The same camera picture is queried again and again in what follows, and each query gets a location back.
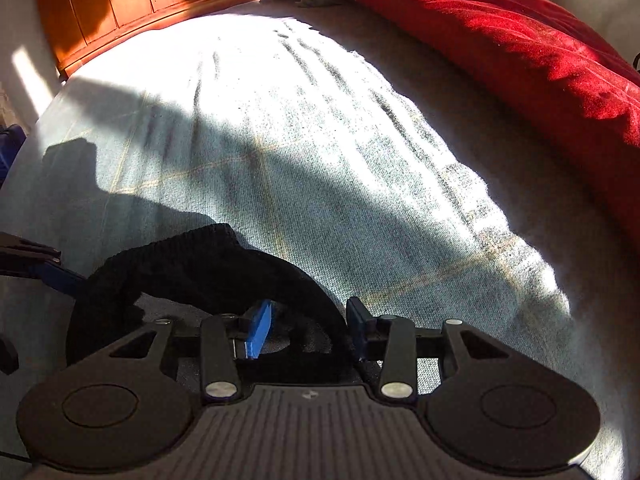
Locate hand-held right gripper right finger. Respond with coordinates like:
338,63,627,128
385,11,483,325
346,296,507,404

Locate black pants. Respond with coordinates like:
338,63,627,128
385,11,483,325
66,223,369,382

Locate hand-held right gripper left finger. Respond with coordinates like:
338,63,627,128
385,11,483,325
107,300,274,404

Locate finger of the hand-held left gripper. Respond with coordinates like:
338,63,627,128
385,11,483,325
0,232,87,298

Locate grey checked bed sheet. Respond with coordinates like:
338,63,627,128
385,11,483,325
0,10,640,480

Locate red quilt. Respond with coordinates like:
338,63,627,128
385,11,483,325
317,0,640,257

